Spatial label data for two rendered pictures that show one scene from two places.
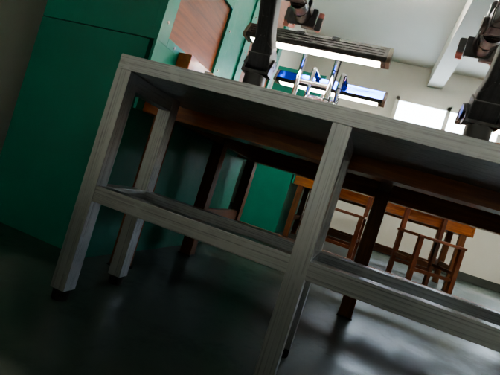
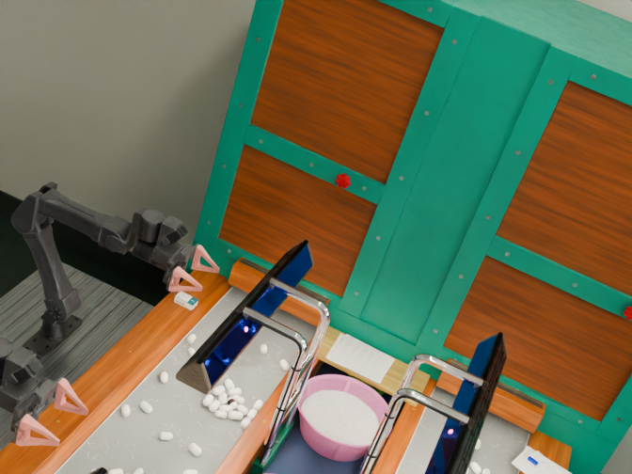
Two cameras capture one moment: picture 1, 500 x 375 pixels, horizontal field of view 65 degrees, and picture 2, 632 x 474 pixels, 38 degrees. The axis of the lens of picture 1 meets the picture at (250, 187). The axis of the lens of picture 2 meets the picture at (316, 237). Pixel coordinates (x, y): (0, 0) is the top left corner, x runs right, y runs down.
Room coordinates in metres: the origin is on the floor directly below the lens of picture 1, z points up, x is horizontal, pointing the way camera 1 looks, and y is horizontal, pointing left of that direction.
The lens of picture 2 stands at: (1.56, -1.83, 2.38)
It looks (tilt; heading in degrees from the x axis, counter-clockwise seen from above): 31 degrees down; 84
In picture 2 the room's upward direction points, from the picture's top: 19 degrees clockwise
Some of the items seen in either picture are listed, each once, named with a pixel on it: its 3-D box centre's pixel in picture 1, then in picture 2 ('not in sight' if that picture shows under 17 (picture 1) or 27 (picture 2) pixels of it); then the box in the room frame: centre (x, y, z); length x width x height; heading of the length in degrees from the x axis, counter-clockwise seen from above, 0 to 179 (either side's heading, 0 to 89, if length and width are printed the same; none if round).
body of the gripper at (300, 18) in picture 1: (302, 13); (168, 259); (1.41, 0.01, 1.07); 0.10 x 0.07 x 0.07; 74
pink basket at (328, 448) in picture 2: not in sight; (339, 420); (1.96, 0.00, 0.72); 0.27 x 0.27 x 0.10
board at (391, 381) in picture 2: not in sight; (371, 365); (2.03, 0.21, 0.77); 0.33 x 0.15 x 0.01; 163
